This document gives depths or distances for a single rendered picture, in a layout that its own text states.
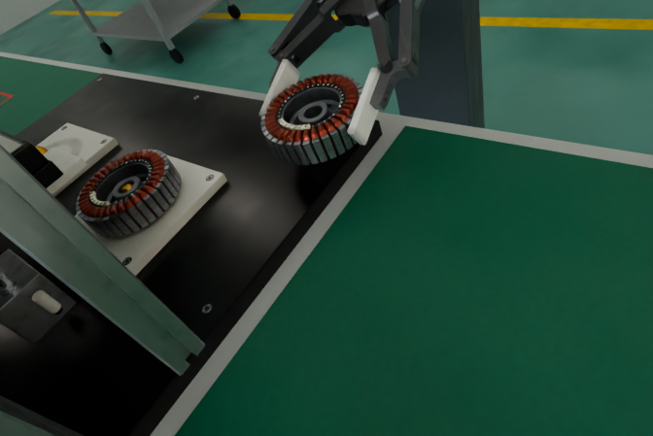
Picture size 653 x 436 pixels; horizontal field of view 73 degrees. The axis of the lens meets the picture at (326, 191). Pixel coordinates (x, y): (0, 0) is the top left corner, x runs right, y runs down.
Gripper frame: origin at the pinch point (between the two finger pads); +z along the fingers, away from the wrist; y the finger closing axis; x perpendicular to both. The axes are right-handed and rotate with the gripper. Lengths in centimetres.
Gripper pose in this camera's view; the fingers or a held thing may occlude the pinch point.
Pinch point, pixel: (315, 113)
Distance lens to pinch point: 47.2
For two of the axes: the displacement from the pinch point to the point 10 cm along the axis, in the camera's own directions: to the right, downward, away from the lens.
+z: -3.6, 9.2, -1.2
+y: -7.9, -2.4, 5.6
